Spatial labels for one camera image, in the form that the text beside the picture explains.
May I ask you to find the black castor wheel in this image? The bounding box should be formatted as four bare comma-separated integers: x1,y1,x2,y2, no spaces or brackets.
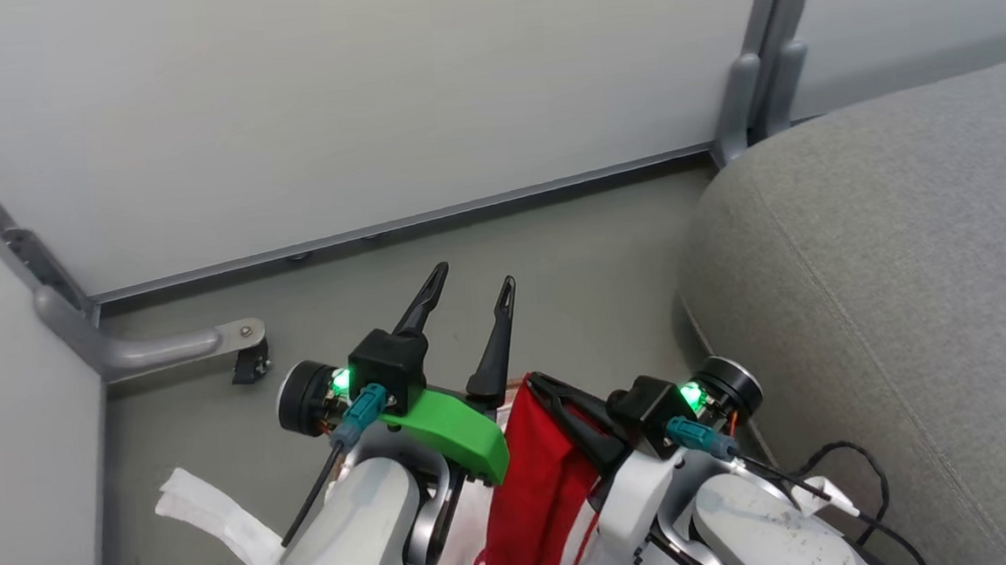
229,339,273,386

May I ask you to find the red clothing with white print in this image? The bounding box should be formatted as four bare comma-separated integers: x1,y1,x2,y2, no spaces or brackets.
466,370,630,565

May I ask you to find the white fabric basket liner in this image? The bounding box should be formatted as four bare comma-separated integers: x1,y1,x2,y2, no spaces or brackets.
152,447,508,565

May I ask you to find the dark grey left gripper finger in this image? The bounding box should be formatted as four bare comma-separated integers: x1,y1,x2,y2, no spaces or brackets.
387,262,454,338
459,275,525,411

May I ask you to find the grey metal partition foot tube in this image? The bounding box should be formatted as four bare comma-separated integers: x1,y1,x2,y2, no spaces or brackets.
31,271,269,388

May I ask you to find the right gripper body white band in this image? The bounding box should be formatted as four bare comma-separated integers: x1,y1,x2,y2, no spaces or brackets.
587,354,774,565

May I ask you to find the thin black looped cable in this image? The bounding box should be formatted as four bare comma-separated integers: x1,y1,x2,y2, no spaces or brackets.
788,438,892,528

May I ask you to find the black cable with teal plug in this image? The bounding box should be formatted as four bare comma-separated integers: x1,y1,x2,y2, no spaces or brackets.
664,401,932,565
230,382,399,565

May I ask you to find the grey partition corner post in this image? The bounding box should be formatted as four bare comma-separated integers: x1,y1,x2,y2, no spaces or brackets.
0,116,100,327

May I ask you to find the grey partition post with feet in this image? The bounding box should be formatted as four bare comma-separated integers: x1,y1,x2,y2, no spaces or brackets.
703,0,837,168

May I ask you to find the white cable tape tag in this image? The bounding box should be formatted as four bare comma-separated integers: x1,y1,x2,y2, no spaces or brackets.
790,473,860,521

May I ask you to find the grey fabric sofa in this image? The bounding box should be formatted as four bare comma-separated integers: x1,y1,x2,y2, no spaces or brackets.
663,55,1006,565

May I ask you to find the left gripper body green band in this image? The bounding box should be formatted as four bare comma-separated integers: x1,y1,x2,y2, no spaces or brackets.
274,348,513,499

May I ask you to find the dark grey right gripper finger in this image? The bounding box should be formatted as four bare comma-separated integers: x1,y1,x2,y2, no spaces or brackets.
527,366,633,457
552,398,626,480

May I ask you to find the short grey partition bottom rail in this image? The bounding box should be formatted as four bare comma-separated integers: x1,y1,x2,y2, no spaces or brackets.
85,377,121,565

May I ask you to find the long grey partition bottom rail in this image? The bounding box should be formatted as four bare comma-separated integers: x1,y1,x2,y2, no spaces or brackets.
82,141,724,319

